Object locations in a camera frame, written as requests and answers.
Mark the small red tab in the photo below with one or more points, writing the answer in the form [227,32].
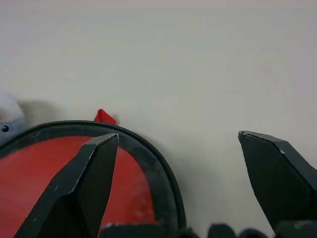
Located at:
[105,117]

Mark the white plush toy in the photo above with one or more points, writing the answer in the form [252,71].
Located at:
[11,119]

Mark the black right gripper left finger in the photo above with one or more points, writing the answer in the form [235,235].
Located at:
[86,188]

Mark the red bowl with black rim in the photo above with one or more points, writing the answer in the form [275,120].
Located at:
[29,163]

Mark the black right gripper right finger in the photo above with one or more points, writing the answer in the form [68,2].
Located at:
[280,178]

